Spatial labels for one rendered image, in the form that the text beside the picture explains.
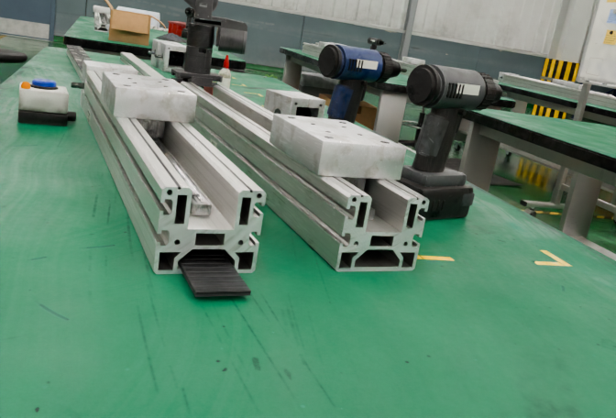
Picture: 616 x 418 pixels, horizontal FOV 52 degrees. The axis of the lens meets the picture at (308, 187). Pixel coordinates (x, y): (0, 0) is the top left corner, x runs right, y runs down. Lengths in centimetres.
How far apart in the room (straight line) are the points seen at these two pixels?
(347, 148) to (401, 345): 25
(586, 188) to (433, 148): 251
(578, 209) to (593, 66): 130
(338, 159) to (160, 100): 29
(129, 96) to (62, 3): 1142
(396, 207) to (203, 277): 24
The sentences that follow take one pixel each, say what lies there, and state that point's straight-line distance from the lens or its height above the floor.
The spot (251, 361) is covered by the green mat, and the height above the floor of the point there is 78.
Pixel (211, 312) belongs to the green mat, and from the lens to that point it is 55.
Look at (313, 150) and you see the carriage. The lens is 72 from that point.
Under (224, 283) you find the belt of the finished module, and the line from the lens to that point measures 58.
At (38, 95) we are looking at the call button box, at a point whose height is 83.
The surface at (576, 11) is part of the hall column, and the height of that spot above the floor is 173.
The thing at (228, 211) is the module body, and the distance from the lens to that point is 63.
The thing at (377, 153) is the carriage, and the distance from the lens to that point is 73.
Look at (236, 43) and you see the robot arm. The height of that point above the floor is 96.
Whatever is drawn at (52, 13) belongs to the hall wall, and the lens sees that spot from 1228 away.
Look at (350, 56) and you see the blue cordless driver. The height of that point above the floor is 98.
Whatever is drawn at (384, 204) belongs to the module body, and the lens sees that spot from 72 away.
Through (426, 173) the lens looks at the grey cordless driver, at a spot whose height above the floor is 85.
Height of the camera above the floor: 102
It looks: 14 degrees down
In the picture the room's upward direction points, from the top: 10 degrees clockwise
